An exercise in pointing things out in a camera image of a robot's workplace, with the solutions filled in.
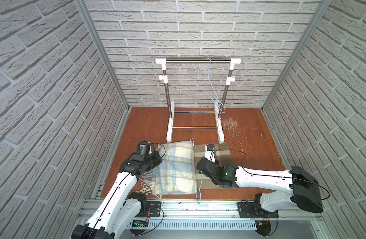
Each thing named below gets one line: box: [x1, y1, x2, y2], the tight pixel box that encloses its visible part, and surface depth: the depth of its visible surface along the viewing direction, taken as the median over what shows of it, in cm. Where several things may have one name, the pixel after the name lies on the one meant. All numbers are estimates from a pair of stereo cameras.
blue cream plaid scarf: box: [140, 140, 198, 202], surface depth 80 cm
